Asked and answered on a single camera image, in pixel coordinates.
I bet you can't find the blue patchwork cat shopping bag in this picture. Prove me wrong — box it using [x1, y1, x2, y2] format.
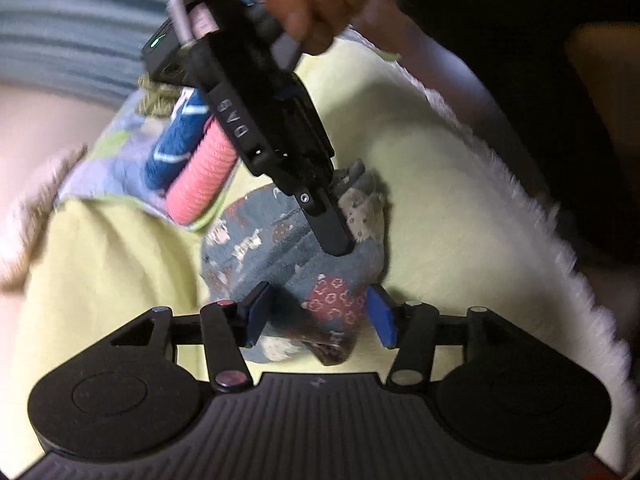
[201, 169, 385, 366]

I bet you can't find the navy patterned folded towel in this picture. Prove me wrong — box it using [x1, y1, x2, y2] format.
[143, 88, 210, 194]

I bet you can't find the olive green knit item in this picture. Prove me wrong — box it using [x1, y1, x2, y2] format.
[136, 74, 182, 119]

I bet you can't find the pastel patchwork cloth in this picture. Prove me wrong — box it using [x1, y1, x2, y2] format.
[56, 90, 238, 231]

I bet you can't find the light green sofa cover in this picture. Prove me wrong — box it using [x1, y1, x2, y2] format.
[1, 40, 634, 476]

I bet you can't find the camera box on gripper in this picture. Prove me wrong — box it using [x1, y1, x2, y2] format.
[141, 0, 226, 90]

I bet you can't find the pink ribbed knit roll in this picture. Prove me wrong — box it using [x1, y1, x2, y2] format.
[165, 118, 238, 226]

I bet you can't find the person's black clothed body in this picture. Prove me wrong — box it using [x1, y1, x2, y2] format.
[396, 0, 639, 270]

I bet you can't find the grey blue curtain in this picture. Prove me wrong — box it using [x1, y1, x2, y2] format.
[1, 0, 168, 106]

